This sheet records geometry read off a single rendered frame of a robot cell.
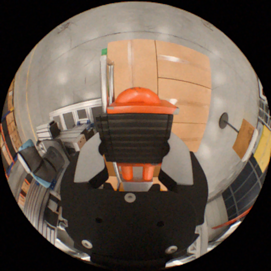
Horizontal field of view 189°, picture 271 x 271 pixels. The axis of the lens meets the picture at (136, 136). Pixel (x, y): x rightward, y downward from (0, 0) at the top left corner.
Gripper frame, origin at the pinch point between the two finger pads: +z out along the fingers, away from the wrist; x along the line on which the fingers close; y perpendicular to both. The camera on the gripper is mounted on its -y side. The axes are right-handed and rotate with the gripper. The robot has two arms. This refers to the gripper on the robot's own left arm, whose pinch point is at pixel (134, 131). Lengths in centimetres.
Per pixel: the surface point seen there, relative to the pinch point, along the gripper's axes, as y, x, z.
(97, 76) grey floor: -25, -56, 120
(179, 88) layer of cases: -7, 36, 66
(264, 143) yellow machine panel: 45, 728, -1
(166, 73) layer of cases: -18, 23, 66
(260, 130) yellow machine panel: 7, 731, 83
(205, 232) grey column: 140, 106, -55
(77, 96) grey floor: -2, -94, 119
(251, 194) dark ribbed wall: 471, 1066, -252
